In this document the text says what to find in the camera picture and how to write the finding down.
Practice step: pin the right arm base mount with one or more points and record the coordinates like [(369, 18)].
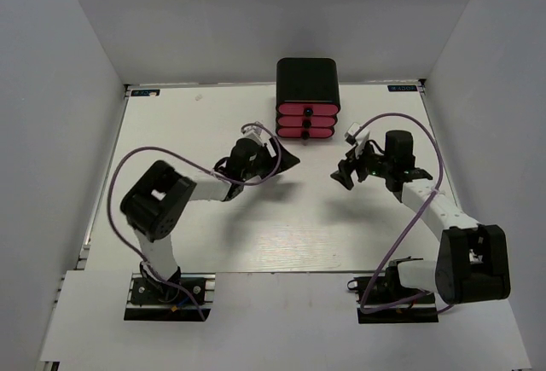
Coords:
[(402, 307)]

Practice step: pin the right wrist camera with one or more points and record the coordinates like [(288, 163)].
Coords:
[(357, 136)]

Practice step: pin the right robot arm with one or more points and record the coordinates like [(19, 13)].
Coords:
[(472, 263)]

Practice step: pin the black drawer cabinet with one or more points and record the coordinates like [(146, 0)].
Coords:
[(309, 80)]

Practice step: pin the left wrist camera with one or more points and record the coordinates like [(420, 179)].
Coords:
[(252, 131)]

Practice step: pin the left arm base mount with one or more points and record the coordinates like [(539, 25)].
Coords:
[(145, 304)]

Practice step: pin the white table board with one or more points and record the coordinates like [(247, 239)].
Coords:
[(301, 220)]

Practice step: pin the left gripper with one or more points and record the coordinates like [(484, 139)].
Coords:
[(272, 161)]

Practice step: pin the pink drawer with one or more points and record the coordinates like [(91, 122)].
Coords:
[(305, 134), (285, 121), (308, 109)]

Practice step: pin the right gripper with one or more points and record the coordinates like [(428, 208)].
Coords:
[(354, 161)]

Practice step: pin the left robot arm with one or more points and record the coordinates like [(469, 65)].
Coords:
[(153, 206)]

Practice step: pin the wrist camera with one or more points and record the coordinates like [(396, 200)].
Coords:
[(252, 131), (357, 136)]

